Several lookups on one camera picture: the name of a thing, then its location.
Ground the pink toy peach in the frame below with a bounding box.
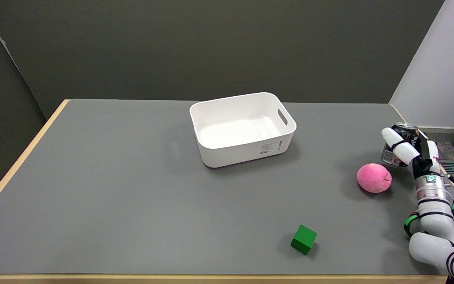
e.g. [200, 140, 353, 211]
[356, 163, 393, 194]

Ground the green and black cable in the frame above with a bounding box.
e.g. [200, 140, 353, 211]
[403, 212, 421, 238]

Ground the green wooden cube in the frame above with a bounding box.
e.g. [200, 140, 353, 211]
[290, 224, 318, 256]

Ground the black soda can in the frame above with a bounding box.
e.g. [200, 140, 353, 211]
[381, 122, 422, 168]

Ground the white plastic storage bin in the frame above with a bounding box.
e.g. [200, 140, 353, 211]
[189, 92, 297, 169]

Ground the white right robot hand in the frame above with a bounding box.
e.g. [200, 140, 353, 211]
[381, 127, 441, 179]

